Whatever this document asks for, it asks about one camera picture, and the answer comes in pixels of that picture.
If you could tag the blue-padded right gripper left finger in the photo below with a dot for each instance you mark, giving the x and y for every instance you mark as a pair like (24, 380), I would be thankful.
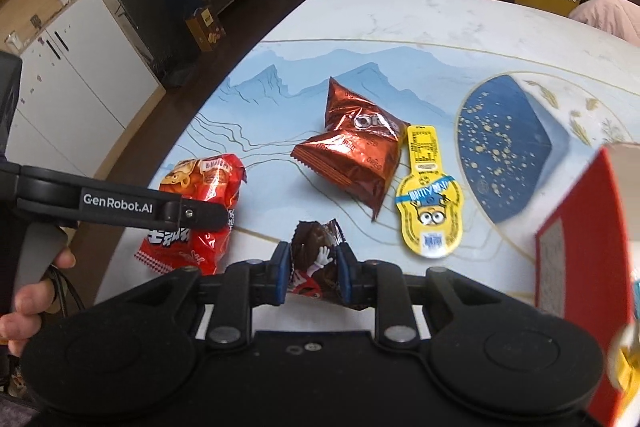
(243, 287)

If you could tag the brown paper gift bag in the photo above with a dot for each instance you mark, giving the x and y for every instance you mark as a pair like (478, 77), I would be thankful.
(206, 29)

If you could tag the red cardboard storage box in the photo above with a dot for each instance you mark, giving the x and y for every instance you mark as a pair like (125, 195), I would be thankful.
(588, 263)

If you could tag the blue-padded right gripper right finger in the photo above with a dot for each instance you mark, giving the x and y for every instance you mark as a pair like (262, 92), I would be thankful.
(381, 286)

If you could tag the pink cloth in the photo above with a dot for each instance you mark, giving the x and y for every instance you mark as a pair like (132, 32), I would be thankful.
(619, 18)

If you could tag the person's left hand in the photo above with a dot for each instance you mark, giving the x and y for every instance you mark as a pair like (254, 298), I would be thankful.
(24, 322)

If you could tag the white cabinet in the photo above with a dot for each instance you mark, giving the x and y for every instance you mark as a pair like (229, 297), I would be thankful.
(85, 92)

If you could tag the yellow minion snack pack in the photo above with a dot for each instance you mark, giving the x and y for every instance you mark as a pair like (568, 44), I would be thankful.
(429, 200)

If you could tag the red-brown foil Oreo bag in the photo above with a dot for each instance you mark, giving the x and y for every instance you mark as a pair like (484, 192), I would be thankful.
(360, 148)

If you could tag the dark brown chocolate candy bag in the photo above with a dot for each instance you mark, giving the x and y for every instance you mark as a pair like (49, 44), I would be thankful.
(314, 271)

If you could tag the red Korean noodle snack bag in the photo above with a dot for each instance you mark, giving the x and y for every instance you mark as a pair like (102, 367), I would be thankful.
(209, 189)

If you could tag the yellow packet in box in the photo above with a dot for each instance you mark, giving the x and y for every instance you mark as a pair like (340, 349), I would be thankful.
(623, 361)

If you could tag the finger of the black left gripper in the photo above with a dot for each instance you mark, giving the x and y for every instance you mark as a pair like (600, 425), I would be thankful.
(69, 198)

